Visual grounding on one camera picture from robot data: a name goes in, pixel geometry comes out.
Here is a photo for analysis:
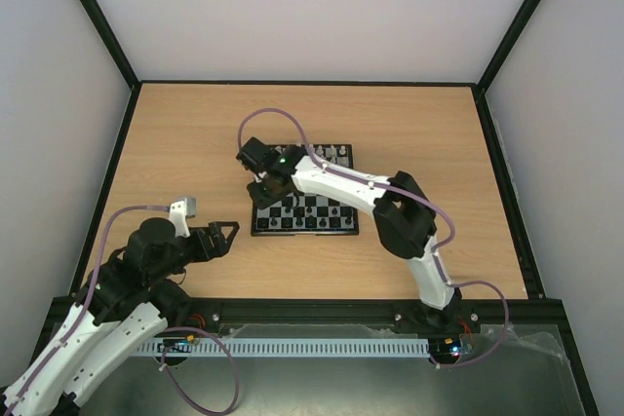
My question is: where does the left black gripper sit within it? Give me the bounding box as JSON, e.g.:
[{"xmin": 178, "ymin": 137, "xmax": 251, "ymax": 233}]
[{"xmin": 149, "ymin": 221, "xmax": 241, "ymax": 284}]

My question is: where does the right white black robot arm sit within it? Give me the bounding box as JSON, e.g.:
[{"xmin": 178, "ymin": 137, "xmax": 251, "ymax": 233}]
[{"xmin": 237, "ymin": 137, "xmax": 459, "ymax": 330}]

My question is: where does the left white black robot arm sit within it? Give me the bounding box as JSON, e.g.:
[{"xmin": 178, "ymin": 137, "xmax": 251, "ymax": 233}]
[{"xmin": 2, "ymin": 217, "xmax": 239, "ymax": 415}]

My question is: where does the left circuit board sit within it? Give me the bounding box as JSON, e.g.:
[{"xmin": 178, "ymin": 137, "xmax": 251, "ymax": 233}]
[{"xmin": 156, "ymin": 334, "xmax": 202, "ymax": 354}]

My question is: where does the circuit board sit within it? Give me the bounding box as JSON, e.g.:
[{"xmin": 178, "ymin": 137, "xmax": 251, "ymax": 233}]
[
  {"xmin": 428, "ymin": 335, "xmax": 475, "ymax": 360},
  {"xmin": 156, "ymin": 334, "xmax": 202, "ymax": 354}
]

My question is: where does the right circuit board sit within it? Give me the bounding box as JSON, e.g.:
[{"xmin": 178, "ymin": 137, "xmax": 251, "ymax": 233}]
[{"xmin": 428, "ymin": 335, "xmax": 475, "ymax": 360}]

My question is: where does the black and silver chessboard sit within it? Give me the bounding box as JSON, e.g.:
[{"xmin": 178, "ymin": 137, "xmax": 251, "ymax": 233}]
[{"xmin": 251, "ymin": 143, "xmax": 361, "ymax": 238}]

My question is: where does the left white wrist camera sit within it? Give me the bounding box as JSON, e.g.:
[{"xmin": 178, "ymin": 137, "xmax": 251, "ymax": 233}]
[{"xmin": 169, "ymin": 197, "xmax": 197, "ymax": 238}]

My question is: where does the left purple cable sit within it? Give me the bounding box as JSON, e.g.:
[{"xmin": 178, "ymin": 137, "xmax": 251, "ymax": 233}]
[{"xmin": 77, "ymin": 204, "xmax": 240, "ymax": 415}]

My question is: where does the purple cable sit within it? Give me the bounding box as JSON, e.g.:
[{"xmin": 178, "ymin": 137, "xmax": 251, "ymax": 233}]
[
  {"xmin": 237, "ymin": 107, "xmax": 511, "ymax": 371},
  {"xmin": 77, "ymin": 204, "xmax": 240, "ymax": 415}
]

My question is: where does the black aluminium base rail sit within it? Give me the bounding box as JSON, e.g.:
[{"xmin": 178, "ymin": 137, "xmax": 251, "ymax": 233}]
[{"xmin": 48, "ymin": 296, "xmax": 566, "ymax": 334}]

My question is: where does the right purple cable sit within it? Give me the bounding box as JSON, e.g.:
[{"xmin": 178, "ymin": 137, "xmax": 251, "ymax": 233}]
[{"xmin": 237, "ymin": 107, "xmax": 511, "ymax": 371}]

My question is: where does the light blue slotted cable duct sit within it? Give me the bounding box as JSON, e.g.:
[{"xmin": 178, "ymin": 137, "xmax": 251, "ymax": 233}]
[{"xmin": 133, "ymin": 338, "xmax": 430, "ymax": 359}]

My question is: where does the left black frame post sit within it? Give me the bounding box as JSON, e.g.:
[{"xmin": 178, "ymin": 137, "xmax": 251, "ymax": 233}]
[{"xmin": 79, "ymin": 0, "xmax": 140, "ymax": 91}]

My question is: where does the black frame post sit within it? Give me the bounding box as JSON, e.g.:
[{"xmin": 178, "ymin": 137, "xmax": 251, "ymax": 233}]
[
  {"xmin": 79, "ymin": 0, "xmax": 140, "ymax": 91},
  {"xmin": 478, "ymin": 0, "xmax": 542, "ymax": 94}
]

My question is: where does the right black frame post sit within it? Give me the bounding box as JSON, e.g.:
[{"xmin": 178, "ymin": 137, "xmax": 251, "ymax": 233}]
[{"xmin": 478, "ymin": 0, "xmax": 542, "ymax": 94}]

